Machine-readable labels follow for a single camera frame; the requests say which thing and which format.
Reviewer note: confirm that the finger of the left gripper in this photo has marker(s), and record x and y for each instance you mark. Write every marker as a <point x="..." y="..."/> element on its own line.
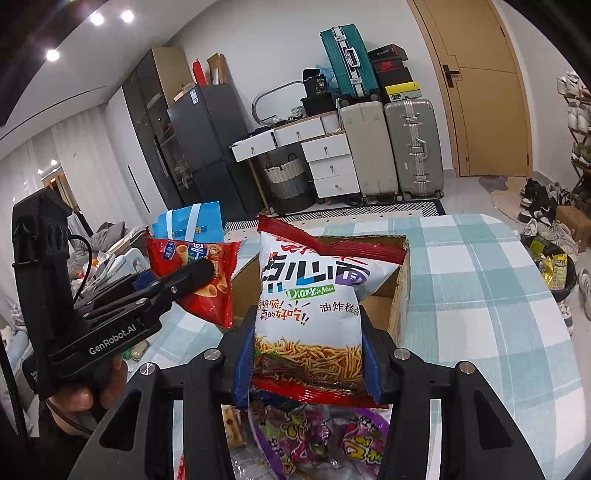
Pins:
<point x="152" y="281"/>
<point x="159" y="297"/>

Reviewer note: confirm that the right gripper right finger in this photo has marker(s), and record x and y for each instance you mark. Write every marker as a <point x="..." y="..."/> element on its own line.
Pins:
<point x="480" y="439"/>

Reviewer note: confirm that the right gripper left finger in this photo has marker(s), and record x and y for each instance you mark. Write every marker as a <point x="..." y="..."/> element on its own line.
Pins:
<point x="134" y="439"/>

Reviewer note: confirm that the red triangular corn snack bag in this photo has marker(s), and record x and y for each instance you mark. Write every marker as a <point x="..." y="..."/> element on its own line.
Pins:
<point x="212" y="302"/>

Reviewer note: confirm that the white red noodle snack bag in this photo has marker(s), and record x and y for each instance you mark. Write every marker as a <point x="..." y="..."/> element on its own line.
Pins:
<point x="307" y="339"/>

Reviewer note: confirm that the purple snack bag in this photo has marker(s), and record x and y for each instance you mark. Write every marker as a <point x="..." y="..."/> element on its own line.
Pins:
<point x="311" y="441"/>

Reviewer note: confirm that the black bin with snacks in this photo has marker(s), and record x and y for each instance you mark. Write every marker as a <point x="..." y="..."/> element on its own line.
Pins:
<point x="555" y="265"/>

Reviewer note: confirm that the person's left hand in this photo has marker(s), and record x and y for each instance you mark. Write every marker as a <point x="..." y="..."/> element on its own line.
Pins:
<point x="72" y="404"/>

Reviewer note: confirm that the white electric kettle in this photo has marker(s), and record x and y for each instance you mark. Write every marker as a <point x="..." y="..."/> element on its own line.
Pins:
<point x="133" y="261"/>

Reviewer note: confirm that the blue Doraemon tote bag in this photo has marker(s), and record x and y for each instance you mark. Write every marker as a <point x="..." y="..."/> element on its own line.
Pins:
<point x="199" y="223"/>

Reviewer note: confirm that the woven laundry basket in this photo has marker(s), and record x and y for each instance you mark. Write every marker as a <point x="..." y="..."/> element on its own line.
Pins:
<point x="290" y="185"/>

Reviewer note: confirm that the checkered teal tablecloth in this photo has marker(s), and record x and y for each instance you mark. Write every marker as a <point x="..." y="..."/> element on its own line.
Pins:
<point x="476" y="295"/>

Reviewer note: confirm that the black refrigerator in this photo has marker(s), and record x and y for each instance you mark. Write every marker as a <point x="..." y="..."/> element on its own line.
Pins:
<point x="207" y="121"/>

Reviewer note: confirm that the SF cardboard box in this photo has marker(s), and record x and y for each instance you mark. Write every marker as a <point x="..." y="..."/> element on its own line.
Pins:
<point x="387" y="308"/>

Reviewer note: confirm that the white drawer cabinet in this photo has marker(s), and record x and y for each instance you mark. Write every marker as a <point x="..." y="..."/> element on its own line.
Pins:
<point x="325" y="147"/>

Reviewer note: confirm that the dark glass cabinet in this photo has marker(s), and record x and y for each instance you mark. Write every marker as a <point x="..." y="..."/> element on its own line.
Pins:
<point x="149" y="92"/>

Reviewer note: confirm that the beige hard suitcase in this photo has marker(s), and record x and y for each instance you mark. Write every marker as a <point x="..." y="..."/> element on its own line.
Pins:
<point x="371" y="148"/>

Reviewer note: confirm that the teal hard suitcase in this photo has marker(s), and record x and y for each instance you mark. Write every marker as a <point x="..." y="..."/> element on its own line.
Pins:
<point x="350" y="63"/>

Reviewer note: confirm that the silver hard suitcase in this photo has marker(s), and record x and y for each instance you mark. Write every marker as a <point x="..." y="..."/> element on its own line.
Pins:
<point x="416" y="145"/>

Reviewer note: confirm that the stacked shoe boxes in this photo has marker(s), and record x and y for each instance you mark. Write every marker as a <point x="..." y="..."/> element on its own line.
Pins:
<point x="394" y="78"/>

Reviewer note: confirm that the wooden door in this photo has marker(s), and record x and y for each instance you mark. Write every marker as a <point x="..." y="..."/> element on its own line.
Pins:
<point x="482" y="87"/>

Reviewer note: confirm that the wooden shoe rack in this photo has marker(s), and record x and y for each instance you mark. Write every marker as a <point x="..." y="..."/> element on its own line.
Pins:
<point x="577" y="96"/>

